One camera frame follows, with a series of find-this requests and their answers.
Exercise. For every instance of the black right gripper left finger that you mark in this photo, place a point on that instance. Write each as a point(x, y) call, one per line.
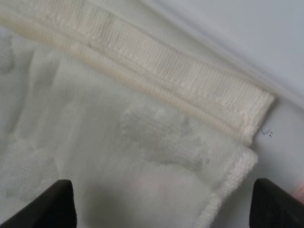
point(54, 208)

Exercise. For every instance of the pink towel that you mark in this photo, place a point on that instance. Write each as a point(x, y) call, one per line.
point(299, 194)

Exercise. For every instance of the cream white towel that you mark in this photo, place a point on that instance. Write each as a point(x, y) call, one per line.
point(148, 136)

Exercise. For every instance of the white rectangular plastic tray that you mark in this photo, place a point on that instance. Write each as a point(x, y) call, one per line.
point(264, 37)

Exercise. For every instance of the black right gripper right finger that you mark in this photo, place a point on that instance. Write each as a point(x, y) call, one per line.
point(272, 207)

